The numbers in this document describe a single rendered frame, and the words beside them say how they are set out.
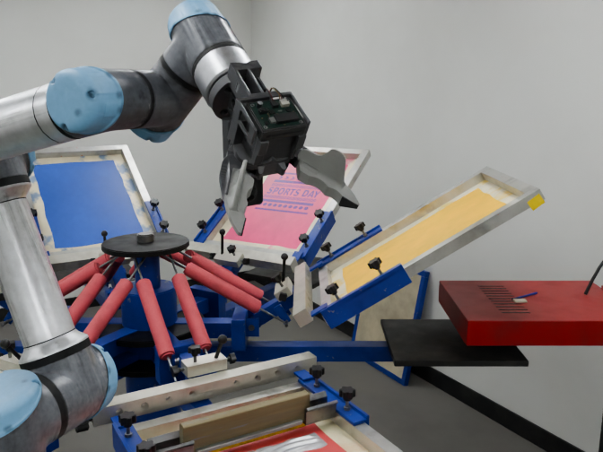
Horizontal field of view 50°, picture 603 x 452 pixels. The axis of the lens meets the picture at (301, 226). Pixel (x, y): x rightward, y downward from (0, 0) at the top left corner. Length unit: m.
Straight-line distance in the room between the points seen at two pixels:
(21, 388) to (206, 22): 0.59
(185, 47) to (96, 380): 0.58
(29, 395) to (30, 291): 0.18
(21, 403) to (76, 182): 2.46
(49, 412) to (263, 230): 2.07
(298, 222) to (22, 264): 2.01
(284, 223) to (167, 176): 2.94
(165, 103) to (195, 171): 5.07
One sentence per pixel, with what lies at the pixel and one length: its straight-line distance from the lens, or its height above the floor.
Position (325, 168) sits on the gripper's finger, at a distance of 0.75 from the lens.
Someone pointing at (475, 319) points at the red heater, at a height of 1.11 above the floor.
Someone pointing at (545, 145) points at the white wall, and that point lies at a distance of 3.41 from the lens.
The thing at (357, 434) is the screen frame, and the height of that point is 0.98.
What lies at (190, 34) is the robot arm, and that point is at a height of 1.93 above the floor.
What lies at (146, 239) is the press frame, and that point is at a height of 1.34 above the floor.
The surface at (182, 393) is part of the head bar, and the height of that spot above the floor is 1.03.
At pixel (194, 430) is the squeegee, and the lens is 1.66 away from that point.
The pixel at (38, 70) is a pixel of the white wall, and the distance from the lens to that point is 5.56.
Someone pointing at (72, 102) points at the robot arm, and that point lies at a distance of 0.78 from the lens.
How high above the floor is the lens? 1.86
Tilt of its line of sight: 12 degrees down
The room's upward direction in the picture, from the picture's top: straight up
